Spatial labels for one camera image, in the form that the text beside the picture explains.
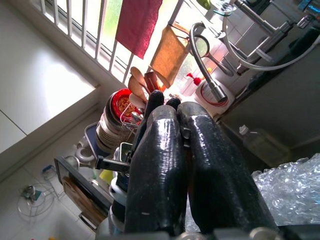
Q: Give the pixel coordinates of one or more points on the bubble wrap sheet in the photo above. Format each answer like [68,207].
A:
[287,190]

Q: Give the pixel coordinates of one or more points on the dark wooden spatula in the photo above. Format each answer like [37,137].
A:
[151,81]

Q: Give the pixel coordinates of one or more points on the white window grille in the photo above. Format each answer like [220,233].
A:
[101,30]

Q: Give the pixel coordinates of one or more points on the red cloth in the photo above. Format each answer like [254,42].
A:
[137,25]

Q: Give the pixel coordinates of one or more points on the wooden spoon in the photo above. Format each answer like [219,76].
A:
[138,77]
[136,88]

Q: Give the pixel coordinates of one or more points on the white dish soap bottle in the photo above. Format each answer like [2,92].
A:
[202,93]

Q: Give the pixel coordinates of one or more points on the brown cloth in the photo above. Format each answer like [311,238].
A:
[170,57]

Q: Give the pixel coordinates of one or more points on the red bowl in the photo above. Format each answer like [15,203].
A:
[120,100]

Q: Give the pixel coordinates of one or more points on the black tray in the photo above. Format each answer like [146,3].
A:
[75,170]

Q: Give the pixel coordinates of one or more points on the wooden cutting board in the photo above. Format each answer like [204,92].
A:
[80,197]

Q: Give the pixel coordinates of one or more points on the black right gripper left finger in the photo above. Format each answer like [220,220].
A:
[157,170]

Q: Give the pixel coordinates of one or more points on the green sponge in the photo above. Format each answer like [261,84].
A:
[307,37]

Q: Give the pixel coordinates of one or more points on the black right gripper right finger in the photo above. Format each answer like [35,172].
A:
[217,175]

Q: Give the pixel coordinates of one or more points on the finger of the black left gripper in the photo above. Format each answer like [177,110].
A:
[155,100]
[173,103]

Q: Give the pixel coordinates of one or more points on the white wall cabinet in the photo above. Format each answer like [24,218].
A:
[37,87]

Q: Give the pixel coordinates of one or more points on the steel mesh strainer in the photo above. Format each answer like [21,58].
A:
[201,46]

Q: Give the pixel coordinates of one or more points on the steel kitchen sink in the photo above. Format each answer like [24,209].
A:
[275,105]

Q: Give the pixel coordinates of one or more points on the flexible steel faucet spout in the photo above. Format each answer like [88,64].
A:
[220,93]

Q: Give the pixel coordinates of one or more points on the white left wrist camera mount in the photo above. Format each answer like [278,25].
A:
[118,192]

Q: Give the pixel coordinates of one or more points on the white plate stack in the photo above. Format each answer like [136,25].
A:
[107,132]

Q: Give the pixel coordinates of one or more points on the clear plastic bottle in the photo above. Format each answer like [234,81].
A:
[262,145]

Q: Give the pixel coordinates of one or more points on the clear container blue lid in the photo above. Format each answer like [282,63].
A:
[50,172]

